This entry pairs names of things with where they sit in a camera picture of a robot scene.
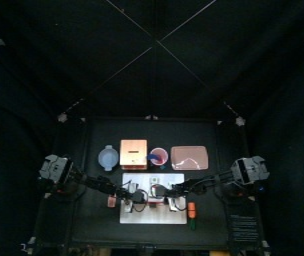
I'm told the toy sushi roll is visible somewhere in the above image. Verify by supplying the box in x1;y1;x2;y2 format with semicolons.
148;175;164;185

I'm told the white cutting board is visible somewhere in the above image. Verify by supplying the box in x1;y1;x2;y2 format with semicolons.
119;172;190;225

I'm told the blue spoon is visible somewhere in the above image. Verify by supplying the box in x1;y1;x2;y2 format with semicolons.
148;152;167;171

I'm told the orange toy carrot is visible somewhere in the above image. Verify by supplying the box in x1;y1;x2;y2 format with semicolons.
187;201;198;231

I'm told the pink cup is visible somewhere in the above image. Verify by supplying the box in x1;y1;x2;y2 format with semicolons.
148;147;170;167

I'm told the wooden box with slot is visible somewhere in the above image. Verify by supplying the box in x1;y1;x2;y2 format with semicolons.
119;139;150;171

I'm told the pink square tray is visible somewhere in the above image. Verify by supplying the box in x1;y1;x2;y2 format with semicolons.
170;145;210;171

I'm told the grey-blue bowl with handles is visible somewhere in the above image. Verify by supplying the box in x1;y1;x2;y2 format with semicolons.
98;144;120;172

